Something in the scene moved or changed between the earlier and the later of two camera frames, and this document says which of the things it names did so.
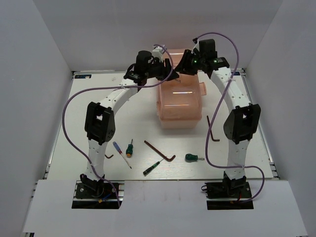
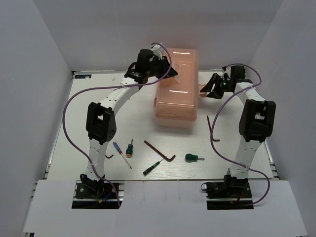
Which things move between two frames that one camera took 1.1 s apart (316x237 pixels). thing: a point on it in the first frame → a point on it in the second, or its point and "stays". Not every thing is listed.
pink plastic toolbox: x=179 y=100 stays
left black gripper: x=166 y=71 stays
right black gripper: x=184 y=66 → x=216 y=93
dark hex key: x=213 y=139 stays
